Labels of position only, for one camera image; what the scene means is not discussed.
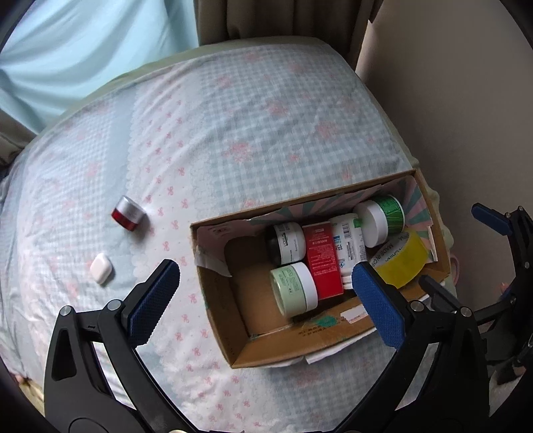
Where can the white pill bottle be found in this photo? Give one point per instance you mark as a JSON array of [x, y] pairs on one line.
[[347, 241]]

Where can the black and white jar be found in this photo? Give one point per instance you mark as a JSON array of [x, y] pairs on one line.
[[289, 245]]

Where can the pale green jar white lid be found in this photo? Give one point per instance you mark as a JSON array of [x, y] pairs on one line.
[[291, 287]]

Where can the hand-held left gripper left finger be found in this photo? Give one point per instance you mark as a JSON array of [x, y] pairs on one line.
[[154, 304]]

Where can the white jar with green label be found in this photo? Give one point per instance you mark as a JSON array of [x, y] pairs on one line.
[[387, 212]]

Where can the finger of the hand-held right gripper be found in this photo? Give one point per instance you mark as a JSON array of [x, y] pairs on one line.
[[489, 214], [439, 291]]

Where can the light blue hanging cloth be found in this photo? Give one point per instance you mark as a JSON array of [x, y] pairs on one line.
[[83, 50]]

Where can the red and silver jar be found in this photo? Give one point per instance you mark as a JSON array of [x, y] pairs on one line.
[[127, 214]]

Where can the cardboard box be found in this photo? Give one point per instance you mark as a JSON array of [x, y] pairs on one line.
[[258, 299]]

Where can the yellow tape roll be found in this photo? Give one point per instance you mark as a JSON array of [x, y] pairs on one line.
[[404, 262]]

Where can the pale green mattress sheet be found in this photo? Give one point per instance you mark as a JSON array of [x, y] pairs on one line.
[[399, 133]]

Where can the grey-brown curtain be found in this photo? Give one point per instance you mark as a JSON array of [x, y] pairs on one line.
[[12, 145], [270, 21]]

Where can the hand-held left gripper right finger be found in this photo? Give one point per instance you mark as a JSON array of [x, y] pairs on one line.
[[377, 304]]

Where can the red carton box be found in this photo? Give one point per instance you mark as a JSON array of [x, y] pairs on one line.
[[322, 258]]

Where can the small white case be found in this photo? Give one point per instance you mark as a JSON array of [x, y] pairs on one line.
[[101, 269]]

